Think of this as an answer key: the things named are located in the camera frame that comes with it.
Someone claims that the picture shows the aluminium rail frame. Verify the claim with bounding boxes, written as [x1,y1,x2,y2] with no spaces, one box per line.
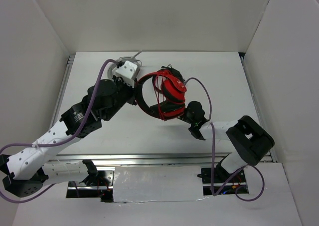
[47,51,277,199]

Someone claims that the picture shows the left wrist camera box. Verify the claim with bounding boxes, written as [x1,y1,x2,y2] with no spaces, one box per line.
[114,61,141,88]

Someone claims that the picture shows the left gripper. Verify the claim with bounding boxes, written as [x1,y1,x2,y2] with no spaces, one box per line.
[102,73,142,121]

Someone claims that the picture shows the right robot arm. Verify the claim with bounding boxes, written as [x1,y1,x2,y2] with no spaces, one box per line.
[180,101,275,182]

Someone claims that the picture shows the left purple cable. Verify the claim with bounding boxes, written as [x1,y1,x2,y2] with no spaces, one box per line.
[0,58,123,204]

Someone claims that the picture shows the red and black headphones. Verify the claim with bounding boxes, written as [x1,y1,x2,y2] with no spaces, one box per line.
[135,70,187,121]

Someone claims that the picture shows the white cover plate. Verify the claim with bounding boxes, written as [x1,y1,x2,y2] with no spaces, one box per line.
[113,166,204,203]

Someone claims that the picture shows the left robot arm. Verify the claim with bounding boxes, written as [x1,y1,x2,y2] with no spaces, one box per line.
[0,77,137,198]

